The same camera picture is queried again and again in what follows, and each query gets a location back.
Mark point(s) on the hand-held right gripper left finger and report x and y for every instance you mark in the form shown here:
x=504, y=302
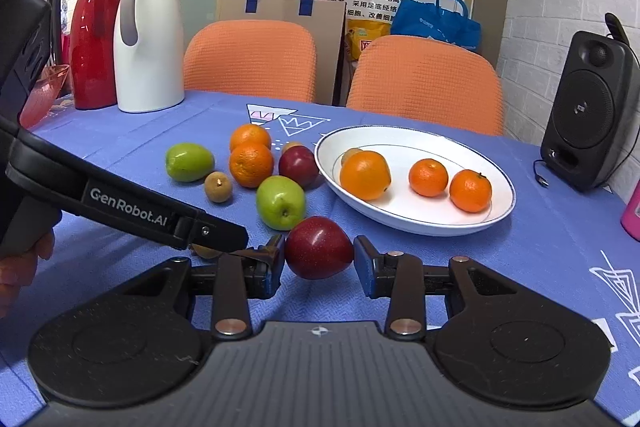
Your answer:
x=276, y=274

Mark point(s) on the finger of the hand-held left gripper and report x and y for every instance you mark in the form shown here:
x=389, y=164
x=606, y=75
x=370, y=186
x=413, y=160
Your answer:
x=220, y=232

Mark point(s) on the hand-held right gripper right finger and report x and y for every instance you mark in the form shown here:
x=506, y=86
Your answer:
x=362, y=267

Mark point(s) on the small brown longan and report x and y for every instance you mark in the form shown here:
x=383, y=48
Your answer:
x=218, y=188
x=207, y=252
x=350, y=153
x=292, y=147

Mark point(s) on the dark red apple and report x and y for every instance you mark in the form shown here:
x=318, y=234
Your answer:
x=318, y=252

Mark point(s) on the white plate with blue rim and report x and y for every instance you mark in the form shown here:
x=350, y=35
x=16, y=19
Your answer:
x=400, y=213

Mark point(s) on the green apple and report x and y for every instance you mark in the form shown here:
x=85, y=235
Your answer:
x=280, y=202
x=189, y=162

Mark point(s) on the person's left hand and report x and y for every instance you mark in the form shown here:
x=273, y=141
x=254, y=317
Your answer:
x=12, y=277

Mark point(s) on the pink glass bowl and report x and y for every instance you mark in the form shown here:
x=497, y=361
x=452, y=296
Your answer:
x=45, y=92

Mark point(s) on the blue printed tablecloth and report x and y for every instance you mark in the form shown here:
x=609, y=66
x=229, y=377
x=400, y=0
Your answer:
x=500, y=257

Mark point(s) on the red thermos jug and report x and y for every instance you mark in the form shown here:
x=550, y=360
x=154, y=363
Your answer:
x=92, y=47

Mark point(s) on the white thermos jug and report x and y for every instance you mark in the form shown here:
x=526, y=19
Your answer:
x=150, y=57

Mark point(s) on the orange chair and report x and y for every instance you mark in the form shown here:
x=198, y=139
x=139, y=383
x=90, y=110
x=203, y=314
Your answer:
x=250, y=57
x=425, y=82

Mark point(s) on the yellow packet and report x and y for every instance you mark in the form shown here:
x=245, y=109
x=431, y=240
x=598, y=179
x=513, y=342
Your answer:
x=362, y=34

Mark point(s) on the blue shopping bag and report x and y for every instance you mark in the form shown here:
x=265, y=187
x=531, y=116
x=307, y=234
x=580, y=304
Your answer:
x=430, y=24

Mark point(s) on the black speaker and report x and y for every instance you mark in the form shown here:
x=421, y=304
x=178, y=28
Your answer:
x=585, y=107

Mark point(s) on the pink bottle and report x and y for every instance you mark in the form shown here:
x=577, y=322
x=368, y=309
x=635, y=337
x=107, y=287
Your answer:
x=632, y=217

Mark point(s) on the black microphone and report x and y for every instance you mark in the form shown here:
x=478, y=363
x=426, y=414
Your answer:
x=615, y=27

